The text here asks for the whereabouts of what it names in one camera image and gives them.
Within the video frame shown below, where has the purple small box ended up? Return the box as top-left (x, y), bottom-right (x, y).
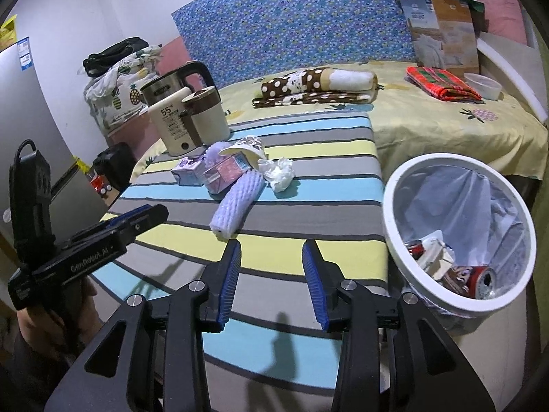
top-left (171, 157), bottom-right (209, 186)

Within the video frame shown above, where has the brown spotted folded blanket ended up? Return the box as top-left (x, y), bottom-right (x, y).
top-left (251, 86), bottom-right (375, 109)

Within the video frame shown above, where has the white leaning board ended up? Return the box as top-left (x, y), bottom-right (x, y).
top-left (476, 30), bottom-right (549, 123)

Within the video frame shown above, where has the red plaid folded cloth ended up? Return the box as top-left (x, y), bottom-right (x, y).
top-left (405, 66), bottom-right (485, 103)

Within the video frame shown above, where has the white plastic bowl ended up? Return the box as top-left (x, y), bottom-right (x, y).
top-left (463, 73), bottom-right (502, 101)

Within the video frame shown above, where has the cardboard box with picture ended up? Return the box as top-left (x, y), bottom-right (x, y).
top-left (390, 0), bottom-right (481, 73)

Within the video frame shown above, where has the black case red white badge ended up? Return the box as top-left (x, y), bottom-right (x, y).
top-left (88, 141), bottom-right (138, 200)

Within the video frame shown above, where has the clear plastic bin liner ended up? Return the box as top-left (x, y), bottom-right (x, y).
top-left (392, 165), bottom-right (530, 335)

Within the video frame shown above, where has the cream electric water warmer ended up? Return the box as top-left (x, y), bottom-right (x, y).
top-left (148, 87), bottom-right (198, 157)

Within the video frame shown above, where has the brown polka dot rolled blanket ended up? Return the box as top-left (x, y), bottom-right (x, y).
top-left (261, 67), bottom-right (379, 95)

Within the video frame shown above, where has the grey fridge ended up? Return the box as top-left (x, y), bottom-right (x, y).
top-left (0, 36), bottom-right (93, 241)

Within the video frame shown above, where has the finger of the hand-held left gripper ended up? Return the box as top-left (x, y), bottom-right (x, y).
top-left (101, 204), bottom-right (155, 234)
top-left (118, 205), bottom-right (170, 247)

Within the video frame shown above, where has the black bag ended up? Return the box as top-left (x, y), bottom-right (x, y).
top-left (82, 38), bottom-right (150, 79)

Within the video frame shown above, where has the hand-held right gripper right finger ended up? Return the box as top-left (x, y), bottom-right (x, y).
top-left (301, 239), bottom-right (494, 412)

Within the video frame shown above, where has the red can white lettering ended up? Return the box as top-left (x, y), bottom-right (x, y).
top-left (404, 240), bottom-right (426, 262)

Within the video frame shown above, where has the pineapple print bedding bundle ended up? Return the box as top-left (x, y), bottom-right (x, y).
top-left (83, 45), bottom-right (163, 134)

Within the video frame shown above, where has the yellow sticker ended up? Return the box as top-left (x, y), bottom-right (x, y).
top-left (0, 14), bottom-right (19, 51)

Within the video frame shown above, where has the yellow pineapple bedsheet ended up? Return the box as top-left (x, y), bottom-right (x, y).
top-left (129, 58), bottom-right (549, 181)

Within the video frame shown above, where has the striped tablecloth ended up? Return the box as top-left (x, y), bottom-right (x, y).
top-left (83, 112), bottom-right (392, 412)

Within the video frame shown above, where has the pink storage box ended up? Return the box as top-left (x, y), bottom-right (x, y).
top-left (105, 109), bottom-right (161, 155)

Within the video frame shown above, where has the cream cup brown lid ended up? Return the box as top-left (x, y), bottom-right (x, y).
top-left (180, 86), bottom-right (232, 149)

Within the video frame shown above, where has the purple foam fruit net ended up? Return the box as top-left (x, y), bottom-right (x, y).
top-left (205, 141), bottom-right (234, 168)
top-left (209, 167), bottom-right (267, 241)

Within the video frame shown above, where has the blue floral headboard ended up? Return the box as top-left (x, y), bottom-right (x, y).
top-left (171, 0), bottom-right (434, 89)

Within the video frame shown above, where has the steel kettle black handle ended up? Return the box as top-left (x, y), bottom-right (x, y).
top-left (139, 61), bottom-right (217, 108)

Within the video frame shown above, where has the red can cartoon face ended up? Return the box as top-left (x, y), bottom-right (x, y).
top-left (444, 265), bottom-right (497, 301)

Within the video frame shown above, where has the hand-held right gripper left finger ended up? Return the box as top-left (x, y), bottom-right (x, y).
top-left (43, 239), bottom-right (242, 412)

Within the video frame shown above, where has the patterned paper cup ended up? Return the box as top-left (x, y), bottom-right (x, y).
top-left (219, 134), bottom-right (267, 170)

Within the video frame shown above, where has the white tissue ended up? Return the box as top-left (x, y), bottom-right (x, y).
top-left (256, 157), bottom-right (296, 193)

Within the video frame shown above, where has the pink small box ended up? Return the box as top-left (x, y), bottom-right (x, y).
top-left (201, 157), bottom-right (254, 196)

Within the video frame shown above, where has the white round trash bin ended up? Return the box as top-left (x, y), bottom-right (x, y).
top-left (383, 154), bottom-right (538, 324)

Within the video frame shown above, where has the person's left hand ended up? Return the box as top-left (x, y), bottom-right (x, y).
top-left (17, 277), bottom-right (104, 361)

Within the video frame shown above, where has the blue label sticker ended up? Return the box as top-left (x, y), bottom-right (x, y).
top-left (17, 36), bottom-right (35, 73)

